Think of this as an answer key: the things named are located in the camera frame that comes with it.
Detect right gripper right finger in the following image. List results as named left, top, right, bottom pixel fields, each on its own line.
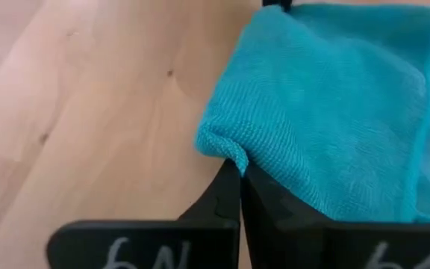
left=240, top=162, right=430, bottom=269

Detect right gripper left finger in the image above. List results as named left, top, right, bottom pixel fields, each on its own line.
left=46, top=158, right=242, bottom=269

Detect teal microfiber towel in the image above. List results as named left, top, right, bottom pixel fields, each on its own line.
left=194, top=2, right=430, bottom=225

